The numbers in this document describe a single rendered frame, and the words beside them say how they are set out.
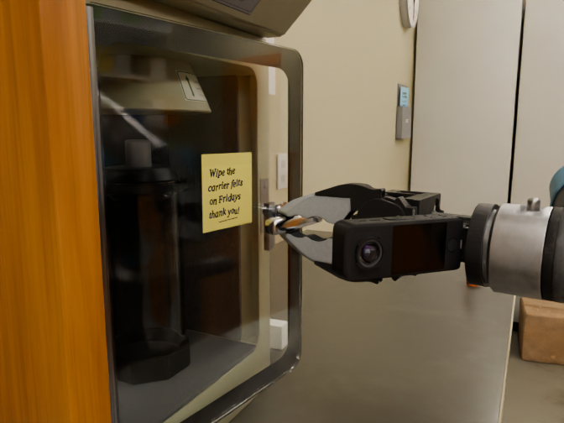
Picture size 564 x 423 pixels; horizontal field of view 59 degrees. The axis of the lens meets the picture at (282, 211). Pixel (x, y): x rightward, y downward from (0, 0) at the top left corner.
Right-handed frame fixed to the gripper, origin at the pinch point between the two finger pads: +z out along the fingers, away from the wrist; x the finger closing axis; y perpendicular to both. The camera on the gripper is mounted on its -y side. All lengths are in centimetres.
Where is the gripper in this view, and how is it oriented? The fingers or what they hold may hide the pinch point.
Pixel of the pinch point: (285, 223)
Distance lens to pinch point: 52.1
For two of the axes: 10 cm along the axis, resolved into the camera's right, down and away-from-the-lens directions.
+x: 0.0, -9.9, -1.6
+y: 5.8, -1.3, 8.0
